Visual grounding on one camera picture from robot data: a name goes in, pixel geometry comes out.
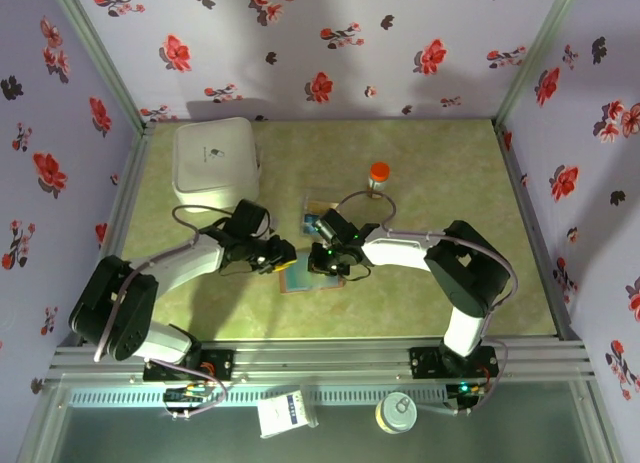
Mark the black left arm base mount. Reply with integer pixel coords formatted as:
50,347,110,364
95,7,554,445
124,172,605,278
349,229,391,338
142,348,236,383

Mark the teal credit card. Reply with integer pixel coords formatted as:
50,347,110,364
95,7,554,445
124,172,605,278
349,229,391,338
285,256,317,290

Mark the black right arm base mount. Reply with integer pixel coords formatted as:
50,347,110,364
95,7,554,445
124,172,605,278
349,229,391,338
408,345,500,382

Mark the orange cap pill bottle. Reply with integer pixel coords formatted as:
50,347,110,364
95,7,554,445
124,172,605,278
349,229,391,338
367,161,392,200

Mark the aluminium frame post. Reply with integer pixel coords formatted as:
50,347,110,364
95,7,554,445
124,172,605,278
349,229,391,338
44,0,156,134
492,0,584,132

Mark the white plastic storage box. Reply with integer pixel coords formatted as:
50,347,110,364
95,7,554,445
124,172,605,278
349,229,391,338
172,116,264,213

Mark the white blue paper box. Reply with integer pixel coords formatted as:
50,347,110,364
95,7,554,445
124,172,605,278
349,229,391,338
256,390,321,440

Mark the grey left arm cable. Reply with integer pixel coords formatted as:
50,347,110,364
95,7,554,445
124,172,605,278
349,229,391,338
93,205,239,419

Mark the long aluminium frame rail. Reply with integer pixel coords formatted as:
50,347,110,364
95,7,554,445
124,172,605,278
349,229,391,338
44,335,599,384

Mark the clear plastic tray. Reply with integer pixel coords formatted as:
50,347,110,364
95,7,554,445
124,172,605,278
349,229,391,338
298,192,351,237

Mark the grey slotted cable duct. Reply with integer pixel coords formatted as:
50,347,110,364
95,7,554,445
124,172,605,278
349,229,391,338
67,385,451,408

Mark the brown card holder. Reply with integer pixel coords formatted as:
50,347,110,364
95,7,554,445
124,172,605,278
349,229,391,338
278,250,347,295

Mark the tin can with pull tab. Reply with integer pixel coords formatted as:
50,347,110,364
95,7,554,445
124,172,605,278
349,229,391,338
375,391,419,435

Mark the aluminium side rail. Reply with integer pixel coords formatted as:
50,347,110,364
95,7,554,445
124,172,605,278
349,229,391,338
492,120,584,342
74,122,159,347

